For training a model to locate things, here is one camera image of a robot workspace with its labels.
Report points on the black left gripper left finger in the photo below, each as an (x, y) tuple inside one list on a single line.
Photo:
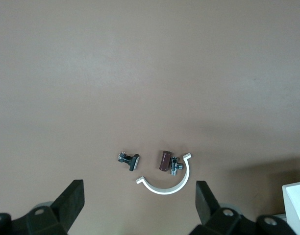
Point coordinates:
[(66, 203)]

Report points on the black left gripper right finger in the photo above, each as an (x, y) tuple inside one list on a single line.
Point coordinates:
[(206, 205)]

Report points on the white cabinet drawer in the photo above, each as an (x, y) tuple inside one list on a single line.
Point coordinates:
[(297, 208)]

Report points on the white curved pipe clamp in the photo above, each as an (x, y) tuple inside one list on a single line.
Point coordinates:
[(164, 191)]

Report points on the chrome valve fitting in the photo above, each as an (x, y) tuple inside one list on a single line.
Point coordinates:
[(174, 166)]

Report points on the brown cylinder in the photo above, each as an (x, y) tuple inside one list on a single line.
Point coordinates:
[(164, 161)]

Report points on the black square switch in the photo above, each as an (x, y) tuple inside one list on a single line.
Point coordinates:
[(132, 162)]

